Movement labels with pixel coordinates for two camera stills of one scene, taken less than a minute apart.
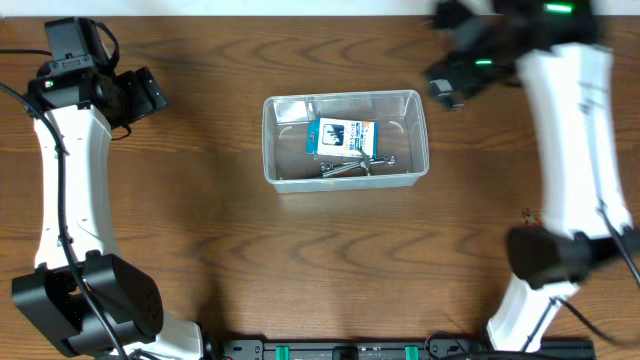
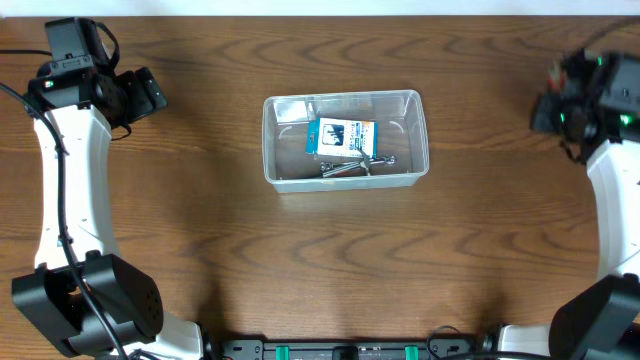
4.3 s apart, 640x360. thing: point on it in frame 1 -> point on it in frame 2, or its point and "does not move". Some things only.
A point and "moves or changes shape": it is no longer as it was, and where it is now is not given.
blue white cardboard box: x=342 y=137 does not move
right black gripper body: x=481 y=68 -> x=562 y=117
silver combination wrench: x=328 y=168 does not move
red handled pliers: x=529 y=220 moves or changes shape
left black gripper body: x=127 y=102 does not move
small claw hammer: x=366 y=162 does not move
